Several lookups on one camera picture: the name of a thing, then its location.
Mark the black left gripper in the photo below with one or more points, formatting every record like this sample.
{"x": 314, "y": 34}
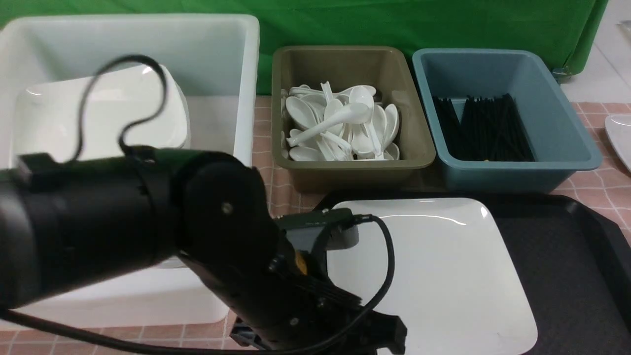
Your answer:
{"x": 291, "y": 305}

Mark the white square rice plate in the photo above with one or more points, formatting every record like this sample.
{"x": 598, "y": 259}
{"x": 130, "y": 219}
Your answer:
{"x": 455, "y": 287}

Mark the white soup spoon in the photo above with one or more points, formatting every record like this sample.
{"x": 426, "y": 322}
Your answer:
{"x": 355, "y": 113}

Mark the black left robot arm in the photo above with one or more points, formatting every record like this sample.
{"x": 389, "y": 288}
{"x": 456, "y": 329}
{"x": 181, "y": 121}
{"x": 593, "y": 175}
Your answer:
{"x": 66, "y": 226}

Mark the white plate at right edge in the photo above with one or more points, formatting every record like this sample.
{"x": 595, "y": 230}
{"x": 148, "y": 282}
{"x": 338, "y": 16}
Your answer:
{"x": 618, "y": 130}

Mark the pile of white soup spoons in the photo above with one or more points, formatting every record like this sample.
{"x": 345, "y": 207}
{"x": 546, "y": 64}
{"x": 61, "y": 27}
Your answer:
{"x": 345, "y": 142}

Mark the olive brown plastic bin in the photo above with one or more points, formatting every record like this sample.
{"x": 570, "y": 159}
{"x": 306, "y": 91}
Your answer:
{"x": 384, "y": 68}

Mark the large white plastic tub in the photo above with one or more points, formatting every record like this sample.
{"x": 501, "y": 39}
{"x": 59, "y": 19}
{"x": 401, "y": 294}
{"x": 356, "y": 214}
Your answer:
{"x": 213, "y": 58}

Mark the bundle of black chopsticks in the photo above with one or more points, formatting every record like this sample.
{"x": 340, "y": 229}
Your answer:
{"x": 484, "y": 129}

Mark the black serving tray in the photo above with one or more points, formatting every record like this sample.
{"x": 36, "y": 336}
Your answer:
{"x": 574, "y": 264}

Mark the stack of white square plates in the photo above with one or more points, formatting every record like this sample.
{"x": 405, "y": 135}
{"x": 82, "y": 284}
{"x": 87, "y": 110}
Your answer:
{"x": 45, "y": 117}

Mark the teal blue plastic bin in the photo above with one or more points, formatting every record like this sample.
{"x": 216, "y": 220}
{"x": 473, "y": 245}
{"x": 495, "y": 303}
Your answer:
{"x": 560, "y": 142}

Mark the green backdrop cloth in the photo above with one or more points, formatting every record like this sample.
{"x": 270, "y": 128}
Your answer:
{"x": 560, "y": 32}

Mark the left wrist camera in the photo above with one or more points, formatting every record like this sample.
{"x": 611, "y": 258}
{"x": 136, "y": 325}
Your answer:
{"x": 326, "y": 230}

